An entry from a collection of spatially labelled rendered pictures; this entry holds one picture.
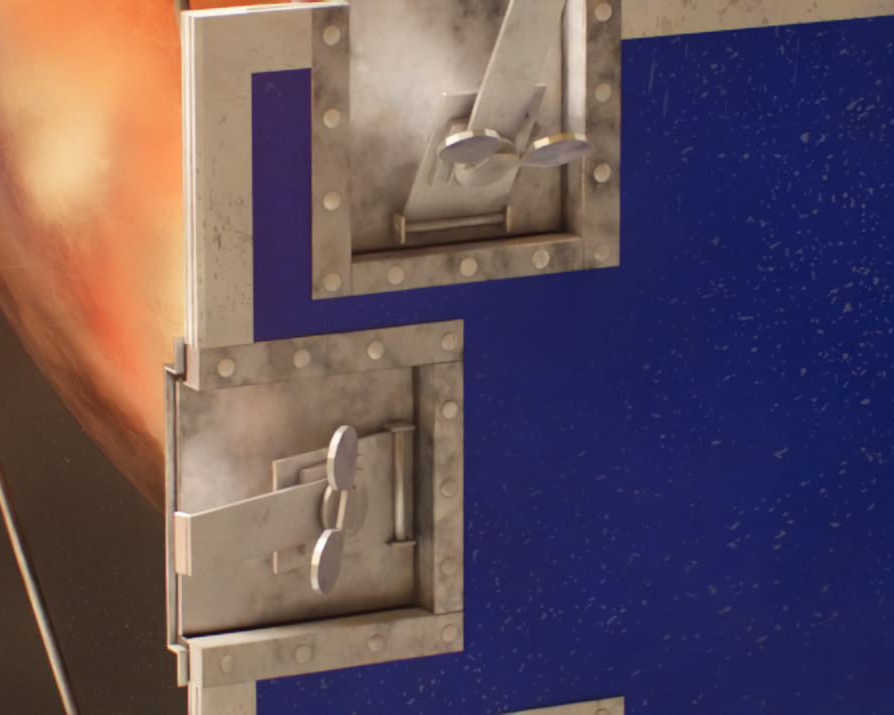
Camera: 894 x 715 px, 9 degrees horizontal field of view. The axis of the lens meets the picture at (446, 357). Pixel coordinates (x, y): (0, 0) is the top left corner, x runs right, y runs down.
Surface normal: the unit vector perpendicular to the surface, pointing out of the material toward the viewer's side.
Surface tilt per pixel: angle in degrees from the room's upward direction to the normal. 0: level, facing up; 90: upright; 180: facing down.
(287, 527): 90
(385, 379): 90
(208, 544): 90
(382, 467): 90
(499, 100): 123
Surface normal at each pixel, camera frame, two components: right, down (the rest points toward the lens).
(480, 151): 0.21, 0.92
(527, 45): 0.38, 0.70
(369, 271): 0.46, 0.20
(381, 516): 0.75, 0.15
